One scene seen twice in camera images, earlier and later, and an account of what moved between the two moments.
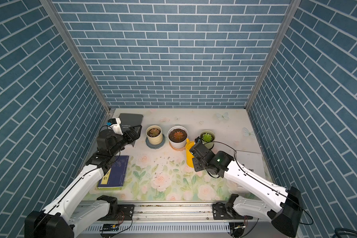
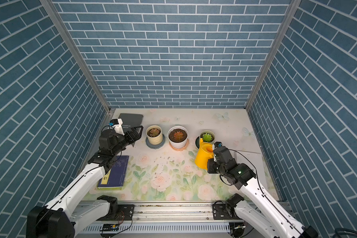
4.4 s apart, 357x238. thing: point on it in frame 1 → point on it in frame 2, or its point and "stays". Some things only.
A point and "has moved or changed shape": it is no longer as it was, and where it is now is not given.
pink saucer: [177, 148] stays
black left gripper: [132, 132] stays
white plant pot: [177, 136] stays
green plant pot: [208, 138] stays
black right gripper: [196, 167] → [210, 165]
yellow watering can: [190, 156] has moved or changed shape
